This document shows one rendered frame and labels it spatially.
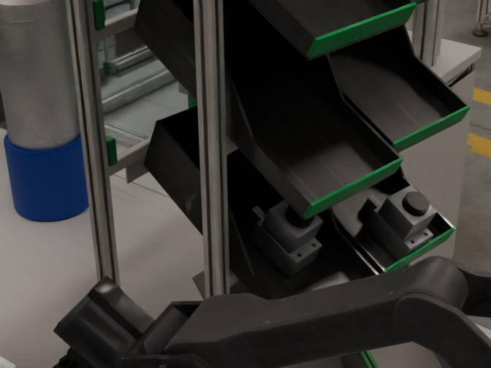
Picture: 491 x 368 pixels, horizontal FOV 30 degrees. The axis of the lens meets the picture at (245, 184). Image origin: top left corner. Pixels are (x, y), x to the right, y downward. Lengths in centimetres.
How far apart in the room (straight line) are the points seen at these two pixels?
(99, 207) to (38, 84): 67
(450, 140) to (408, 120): 159
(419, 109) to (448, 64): 145
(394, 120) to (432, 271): 44
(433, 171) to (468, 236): 83
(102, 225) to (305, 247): 23
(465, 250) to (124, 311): 262
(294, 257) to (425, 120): 21
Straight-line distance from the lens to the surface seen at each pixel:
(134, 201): 184
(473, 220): 345
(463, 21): 536
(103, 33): 98
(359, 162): 93
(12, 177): 180
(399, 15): 85
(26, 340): 152
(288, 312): 64
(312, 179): 89
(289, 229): 95
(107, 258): 108
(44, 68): 167
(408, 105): 104
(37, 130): 172
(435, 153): 254
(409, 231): 105
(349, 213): 110
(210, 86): 85
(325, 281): 101
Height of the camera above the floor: 181
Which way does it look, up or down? 30 degrees down
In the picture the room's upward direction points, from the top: 1 degrees counter-clockwise
